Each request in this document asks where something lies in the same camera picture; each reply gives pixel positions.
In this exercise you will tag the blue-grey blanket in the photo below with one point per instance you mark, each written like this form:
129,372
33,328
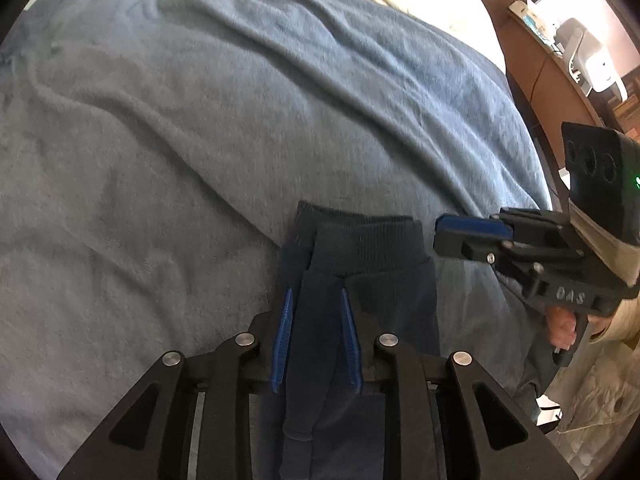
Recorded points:
200,135

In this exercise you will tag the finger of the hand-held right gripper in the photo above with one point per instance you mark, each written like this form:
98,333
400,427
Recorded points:
465,250
470,225

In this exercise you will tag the navy blue pants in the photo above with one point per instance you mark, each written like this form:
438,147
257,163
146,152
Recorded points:
380,250

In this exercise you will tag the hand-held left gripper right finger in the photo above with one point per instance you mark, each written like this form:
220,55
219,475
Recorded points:
352,345

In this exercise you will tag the wooden bedside table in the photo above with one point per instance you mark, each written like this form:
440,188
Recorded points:
550,80

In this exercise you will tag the person's right forearm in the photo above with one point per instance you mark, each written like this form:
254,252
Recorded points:
622,322

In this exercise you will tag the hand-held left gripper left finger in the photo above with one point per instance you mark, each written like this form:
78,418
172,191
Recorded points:
280,345

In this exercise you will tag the person's right hand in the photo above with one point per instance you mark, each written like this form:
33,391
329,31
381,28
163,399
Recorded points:
562,327

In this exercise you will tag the white bedside device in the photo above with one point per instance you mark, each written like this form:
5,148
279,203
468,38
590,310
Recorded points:
595,60

